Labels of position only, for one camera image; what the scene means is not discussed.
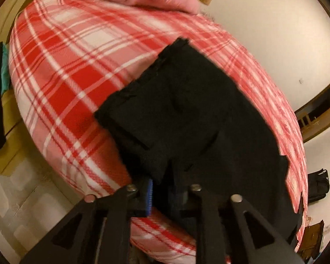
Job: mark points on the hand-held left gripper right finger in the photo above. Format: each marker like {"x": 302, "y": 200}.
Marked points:
{"x": 206, "y": 225}

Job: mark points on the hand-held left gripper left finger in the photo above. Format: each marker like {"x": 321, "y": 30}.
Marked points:
{"x": 148, "y": 198}

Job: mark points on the black pants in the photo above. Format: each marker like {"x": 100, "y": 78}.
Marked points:
{"x": 192, "y": 110}

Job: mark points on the brown cardboard box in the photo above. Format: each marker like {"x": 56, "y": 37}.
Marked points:
{"x": 312, "y": 238}

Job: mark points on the black bag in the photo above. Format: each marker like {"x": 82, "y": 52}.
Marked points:
{"x": 318, "y": 185}

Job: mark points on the wooden chair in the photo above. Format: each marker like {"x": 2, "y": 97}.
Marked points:
{"x": 306, "y": 119}

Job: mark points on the red plaid bed sheet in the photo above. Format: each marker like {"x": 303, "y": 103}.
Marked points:
{"x": 79, "y": 68}

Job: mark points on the wooden desk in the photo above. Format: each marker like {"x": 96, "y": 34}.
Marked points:
{"x": 328, "y": 115}

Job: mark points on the teal cloth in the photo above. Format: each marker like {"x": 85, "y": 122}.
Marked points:
{"x": 5, "y": 71}

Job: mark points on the cream wooden bed headboard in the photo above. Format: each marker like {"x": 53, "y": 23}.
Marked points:
{"x": 5, "y": 13}

